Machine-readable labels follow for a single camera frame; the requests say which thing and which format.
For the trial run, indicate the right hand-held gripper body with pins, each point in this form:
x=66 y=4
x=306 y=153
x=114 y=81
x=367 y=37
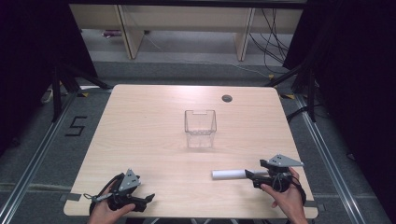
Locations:
x=278 y=174

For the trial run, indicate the wooden shelf unit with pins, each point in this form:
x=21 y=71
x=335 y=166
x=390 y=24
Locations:
x=186 y=21

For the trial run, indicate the small dark pink object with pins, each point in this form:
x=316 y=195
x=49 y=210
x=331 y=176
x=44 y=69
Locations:
x=111 y=33

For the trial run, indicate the black curtain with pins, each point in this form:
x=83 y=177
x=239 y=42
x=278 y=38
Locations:
x=351 y=77
x=34 y=62

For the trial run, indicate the white paper roll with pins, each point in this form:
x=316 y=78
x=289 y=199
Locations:
x=229 y=174

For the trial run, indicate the black metal stand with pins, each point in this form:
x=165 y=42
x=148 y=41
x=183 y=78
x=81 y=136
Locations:
x=311 y=93
x=56 y=93

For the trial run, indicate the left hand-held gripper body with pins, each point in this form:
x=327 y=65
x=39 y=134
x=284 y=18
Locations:
x=128 y=182

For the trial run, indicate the grey metal floor rail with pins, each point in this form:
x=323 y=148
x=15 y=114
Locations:
x=34 y=161
x=330 y=161

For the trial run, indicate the person's right hand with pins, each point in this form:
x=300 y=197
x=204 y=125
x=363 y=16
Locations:
x=288 y=200

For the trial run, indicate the clear plastic container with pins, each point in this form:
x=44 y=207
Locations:
x=200 y=127

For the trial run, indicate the person's left hand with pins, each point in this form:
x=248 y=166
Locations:
x=107 y=213

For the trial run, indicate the grey metal clip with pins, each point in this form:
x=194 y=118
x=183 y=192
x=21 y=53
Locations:
x=98 y=197

